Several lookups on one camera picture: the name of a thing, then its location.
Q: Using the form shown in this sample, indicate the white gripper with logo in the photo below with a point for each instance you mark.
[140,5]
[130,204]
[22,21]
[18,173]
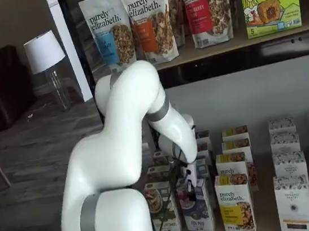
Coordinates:
[193,176]

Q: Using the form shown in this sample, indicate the blue flax plus oatmeal box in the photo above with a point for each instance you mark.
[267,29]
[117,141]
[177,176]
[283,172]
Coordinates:
[199,215]
[203,137]
[202,169]
[204,150]

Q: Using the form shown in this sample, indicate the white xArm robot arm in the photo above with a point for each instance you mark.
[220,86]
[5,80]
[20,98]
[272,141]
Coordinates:
[107,170]

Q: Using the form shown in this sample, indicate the green apple cinnamon oatmeal box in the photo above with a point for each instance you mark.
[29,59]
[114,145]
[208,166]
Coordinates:
[160,205]
[157,173]
[160,157]

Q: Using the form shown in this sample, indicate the yellow purely elizabeth box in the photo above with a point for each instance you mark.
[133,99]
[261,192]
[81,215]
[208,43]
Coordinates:
[234,204]
[236,144]
[235,132]
[230,165]

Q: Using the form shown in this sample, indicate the orange label granola bag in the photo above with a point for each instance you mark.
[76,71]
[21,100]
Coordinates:
[149,36]

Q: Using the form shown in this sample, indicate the blue label granola bag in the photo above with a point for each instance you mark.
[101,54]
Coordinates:
[105,42]

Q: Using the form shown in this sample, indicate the red label granola bag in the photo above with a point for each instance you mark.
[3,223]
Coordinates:
[201,15]

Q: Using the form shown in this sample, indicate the small white floor scrap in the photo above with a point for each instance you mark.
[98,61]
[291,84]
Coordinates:
[30,116]

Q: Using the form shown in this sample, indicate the white shade glass lamp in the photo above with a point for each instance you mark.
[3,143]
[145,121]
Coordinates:
[43,53]

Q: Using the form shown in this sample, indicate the dark brown armchair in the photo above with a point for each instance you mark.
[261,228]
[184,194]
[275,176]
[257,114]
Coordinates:
[2,84]

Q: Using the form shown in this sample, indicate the black metal shelf frame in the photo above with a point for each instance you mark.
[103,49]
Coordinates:
[222,66]

